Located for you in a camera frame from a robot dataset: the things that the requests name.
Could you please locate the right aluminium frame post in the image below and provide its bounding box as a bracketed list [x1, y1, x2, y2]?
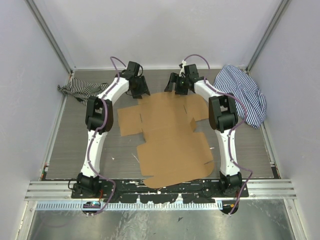
[245, 0, 291, 73]

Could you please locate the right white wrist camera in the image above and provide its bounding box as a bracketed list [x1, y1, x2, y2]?
[179, 60, 187, 78]

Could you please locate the aluminium frame post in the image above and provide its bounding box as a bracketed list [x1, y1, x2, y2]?
[245, 0, 291, 73]
[24, 0, 74, 74]

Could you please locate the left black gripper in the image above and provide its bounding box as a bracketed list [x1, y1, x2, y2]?
[130, 76, 150, 100]

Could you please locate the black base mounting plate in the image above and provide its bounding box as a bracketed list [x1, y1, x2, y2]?
[68, 178, 239, 204]

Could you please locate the black white striped cloth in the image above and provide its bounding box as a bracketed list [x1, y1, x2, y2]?
[57, 77, 109, 105]

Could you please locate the slotted grey cable duct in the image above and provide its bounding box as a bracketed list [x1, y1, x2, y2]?
[35, 200, 223, 212]

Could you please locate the blue white striped cloth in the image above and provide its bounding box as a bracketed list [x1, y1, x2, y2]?
[213, 65, 267, 129]

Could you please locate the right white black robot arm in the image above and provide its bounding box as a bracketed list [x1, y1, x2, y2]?
[164, 60, 243, 198]

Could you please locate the left aluminium frame post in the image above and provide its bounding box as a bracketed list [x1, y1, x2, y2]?
[24, 0, 74, 74]

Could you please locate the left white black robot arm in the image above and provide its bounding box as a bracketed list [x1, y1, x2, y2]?
[73, 61, 150, 199]

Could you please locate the aluminium front rail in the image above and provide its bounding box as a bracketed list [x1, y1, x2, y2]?
[24, 178, 298, 201]

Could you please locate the brown cardboard box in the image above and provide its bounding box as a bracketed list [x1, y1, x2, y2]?
[117, 92, 214, 189]

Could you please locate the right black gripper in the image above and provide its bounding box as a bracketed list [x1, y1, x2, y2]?
[164, 74, 188, 97]

